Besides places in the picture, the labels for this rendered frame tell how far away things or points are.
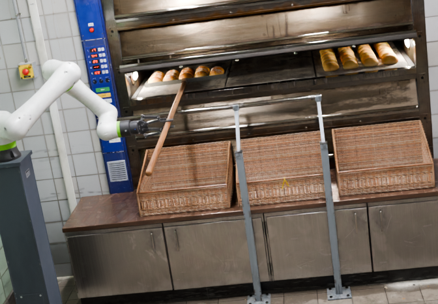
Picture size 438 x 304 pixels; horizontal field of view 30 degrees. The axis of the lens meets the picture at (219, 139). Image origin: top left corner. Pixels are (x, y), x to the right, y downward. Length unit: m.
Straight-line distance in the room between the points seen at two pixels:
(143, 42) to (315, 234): 1.58
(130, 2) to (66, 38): 0.47
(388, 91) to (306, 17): 0.69
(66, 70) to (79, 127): 1.14
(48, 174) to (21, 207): 1.16
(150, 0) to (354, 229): 1.84
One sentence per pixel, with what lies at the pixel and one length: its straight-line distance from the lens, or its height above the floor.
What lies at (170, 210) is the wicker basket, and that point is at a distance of 4.90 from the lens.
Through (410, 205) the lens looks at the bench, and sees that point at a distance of 4.85.
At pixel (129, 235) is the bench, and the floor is 0.49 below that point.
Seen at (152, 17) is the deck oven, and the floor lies 1.68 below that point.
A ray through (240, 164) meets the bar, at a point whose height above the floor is 0.88.
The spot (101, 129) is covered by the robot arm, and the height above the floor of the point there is 1.21.
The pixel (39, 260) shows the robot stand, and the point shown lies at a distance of 4.47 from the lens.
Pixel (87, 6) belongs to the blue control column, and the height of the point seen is 1.81.
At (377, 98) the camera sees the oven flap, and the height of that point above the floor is 1.01.
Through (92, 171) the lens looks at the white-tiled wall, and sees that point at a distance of 5.43.
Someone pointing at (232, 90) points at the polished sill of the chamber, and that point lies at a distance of 5.14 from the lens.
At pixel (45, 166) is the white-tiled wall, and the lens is 5.50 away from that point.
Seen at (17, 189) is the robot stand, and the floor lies 1.05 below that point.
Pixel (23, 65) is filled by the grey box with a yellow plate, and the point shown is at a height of 1.50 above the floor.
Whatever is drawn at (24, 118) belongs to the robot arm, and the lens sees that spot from 4.17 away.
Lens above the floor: 2.38
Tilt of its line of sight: 17 degrees down
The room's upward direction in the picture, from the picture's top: 8 degrees counter-clockwise
